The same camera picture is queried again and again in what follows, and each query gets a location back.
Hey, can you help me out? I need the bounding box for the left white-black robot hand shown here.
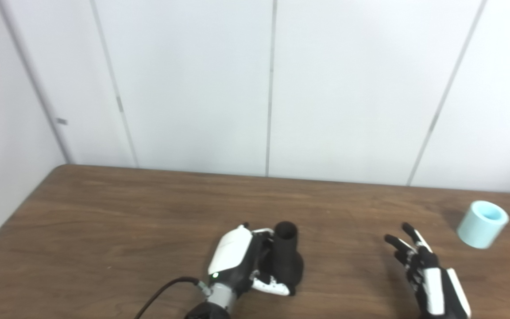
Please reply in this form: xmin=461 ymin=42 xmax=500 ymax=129
xmin=207 ymin=222 xmax=296 ymax=297

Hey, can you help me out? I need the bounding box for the right white-black robot hand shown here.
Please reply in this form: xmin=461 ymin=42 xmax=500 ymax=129
xmin=384 ymin=222 xmax=472 ymax=319

